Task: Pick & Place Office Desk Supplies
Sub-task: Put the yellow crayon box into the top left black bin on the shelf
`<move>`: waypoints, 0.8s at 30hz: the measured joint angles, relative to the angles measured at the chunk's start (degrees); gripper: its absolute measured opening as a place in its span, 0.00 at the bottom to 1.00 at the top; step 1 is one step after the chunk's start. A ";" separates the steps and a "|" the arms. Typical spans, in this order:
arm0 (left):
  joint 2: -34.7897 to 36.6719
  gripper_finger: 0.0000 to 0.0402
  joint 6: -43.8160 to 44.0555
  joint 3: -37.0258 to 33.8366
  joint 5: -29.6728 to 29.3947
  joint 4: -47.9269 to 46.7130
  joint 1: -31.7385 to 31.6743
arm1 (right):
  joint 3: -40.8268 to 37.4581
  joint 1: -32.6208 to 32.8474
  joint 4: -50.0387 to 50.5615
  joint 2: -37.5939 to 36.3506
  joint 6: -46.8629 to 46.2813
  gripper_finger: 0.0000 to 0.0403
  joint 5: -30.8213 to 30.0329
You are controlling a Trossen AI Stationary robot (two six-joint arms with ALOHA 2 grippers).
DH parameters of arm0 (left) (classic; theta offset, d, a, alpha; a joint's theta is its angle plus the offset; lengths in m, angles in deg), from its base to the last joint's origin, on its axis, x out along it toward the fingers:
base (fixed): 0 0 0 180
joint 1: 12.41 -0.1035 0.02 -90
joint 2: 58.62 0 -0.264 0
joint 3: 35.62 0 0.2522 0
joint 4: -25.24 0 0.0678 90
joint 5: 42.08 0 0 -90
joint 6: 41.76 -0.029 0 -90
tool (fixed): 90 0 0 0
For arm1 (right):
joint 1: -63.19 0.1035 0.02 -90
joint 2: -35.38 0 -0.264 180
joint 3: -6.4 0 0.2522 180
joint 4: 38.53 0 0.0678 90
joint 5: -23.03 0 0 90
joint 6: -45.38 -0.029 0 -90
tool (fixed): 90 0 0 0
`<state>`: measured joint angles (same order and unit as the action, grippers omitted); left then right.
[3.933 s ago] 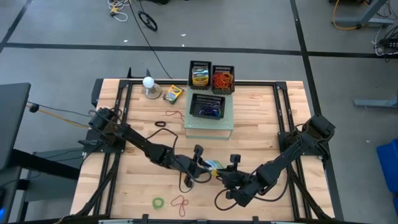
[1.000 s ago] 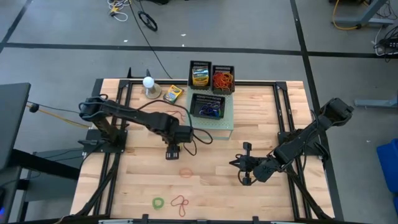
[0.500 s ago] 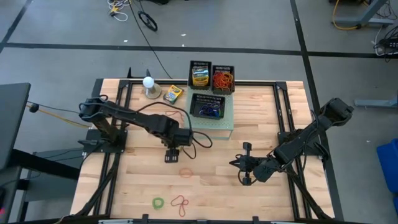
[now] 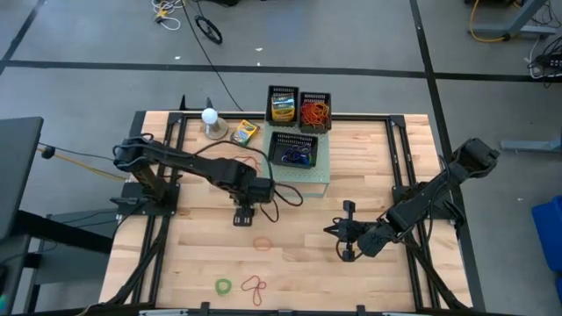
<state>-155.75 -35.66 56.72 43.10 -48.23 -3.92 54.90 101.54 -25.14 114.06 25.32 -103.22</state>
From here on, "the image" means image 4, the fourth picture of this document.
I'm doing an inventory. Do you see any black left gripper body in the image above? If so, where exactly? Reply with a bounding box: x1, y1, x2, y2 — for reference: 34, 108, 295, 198
231, 175, 277, 228

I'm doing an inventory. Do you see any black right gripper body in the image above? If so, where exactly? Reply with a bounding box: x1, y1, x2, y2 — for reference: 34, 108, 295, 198
335, 199, 388, 263

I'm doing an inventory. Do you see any black slotted plastic basket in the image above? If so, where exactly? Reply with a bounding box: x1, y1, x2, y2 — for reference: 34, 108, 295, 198
298, 90, 334, 135
264, 84, 301, 128
267, 130, 320, 170

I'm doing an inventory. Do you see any blue coil wrist band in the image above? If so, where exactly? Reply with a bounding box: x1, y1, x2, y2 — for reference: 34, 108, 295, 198
281, 148, 306, 167

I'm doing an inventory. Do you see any yellow green crayon box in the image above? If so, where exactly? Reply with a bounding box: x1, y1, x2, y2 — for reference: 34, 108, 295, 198
229, 118, 262, 148
270, 104, 297, 124

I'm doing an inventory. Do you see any grey desk foot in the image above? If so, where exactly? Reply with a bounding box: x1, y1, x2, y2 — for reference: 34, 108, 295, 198
499, 134, 562, 154

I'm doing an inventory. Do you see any dark desk top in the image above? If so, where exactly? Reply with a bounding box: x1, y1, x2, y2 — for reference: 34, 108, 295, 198
0, 116, 45, 241

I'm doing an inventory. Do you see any grey desk leg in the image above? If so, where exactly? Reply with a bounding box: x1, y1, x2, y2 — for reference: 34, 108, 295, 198
472, 0, 558, 39

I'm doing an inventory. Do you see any pale green perforated shelf riser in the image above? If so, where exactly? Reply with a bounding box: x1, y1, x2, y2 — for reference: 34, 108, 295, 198
262, 118, 331, 198

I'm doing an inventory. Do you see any white bulb lamp wooden base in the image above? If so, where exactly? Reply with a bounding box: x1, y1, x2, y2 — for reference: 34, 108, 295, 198
200, 106, 230, 141

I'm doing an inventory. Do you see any blue plastic bin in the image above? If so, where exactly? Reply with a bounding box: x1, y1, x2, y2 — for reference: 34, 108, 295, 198
530, 200, 562, 274

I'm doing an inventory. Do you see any black left wrist camera cable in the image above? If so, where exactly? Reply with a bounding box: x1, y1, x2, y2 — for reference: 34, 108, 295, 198
192, 140, 305, 224

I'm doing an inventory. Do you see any yellow floor cable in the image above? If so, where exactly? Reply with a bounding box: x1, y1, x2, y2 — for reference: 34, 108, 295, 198
37, 147, 127, 183
468, 0, 511, 45

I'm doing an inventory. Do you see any black floor cable loop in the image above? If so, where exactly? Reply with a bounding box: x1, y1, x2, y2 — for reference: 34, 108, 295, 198
193, 14, 224, 46

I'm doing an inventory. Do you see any black desk frame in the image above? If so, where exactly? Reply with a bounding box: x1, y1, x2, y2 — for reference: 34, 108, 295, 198
0, 209, 116, 316

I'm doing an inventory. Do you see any white floor cable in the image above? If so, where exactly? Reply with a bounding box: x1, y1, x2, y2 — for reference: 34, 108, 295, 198
151, 0, 184, 32

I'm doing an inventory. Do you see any black floor cable bundle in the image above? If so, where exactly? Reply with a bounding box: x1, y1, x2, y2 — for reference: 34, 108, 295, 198
526, 34, 562, 90

